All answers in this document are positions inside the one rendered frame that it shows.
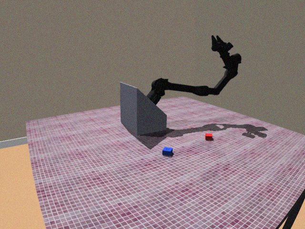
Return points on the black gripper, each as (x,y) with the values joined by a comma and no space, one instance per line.
(217,46)

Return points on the red block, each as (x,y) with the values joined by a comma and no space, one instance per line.
(208,136)

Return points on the blue block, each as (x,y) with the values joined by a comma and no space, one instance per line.
(167,151)

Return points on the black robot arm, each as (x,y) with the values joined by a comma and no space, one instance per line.
(231,65)

